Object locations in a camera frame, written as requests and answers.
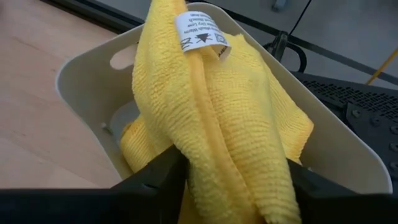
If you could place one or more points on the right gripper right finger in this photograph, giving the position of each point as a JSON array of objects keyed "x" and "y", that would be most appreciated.
[{"x": 323, "y": 202}]

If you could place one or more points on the yellow microfiber towel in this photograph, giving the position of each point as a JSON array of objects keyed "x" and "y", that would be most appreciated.
[
  {"x": 133, "y": 146},
  {"x": 236, "y": 124}
]

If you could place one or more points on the beige plastic basket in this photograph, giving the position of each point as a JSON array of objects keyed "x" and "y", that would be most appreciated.
[{"x": 90, "y": 90}]

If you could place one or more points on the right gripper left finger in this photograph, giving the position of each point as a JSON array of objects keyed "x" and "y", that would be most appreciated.
[{"x": 155, "y": 186}]

